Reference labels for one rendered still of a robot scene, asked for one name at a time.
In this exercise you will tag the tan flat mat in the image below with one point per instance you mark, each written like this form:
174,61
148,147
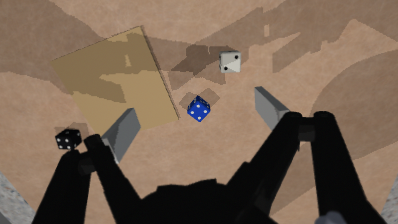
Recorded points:
108,77

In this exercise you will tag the blue die with white pips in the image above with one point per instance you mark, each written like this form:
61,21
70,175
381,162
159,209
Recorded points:
198,109

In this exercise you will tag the black die with grey pips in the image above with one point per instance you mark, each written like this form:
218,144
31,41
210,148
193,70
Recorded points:
68,139

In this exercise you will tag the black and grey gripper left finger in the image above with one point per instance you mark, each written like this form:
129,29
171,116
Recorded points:
65,199

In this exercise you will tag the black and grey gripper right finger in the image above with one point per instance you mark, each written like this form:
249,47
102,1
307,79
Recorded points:
340,196

